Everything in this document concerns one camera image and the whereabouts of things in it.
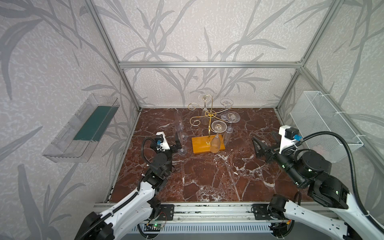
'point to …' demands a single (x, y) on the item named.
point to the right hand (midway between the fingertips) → (262, 131)
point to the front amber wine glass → (217, 126)
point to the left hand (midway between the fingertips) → (170, 129)
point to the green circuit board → (157, 225)
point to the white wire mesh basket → (314, 112)
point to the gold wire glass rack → (210, 113)
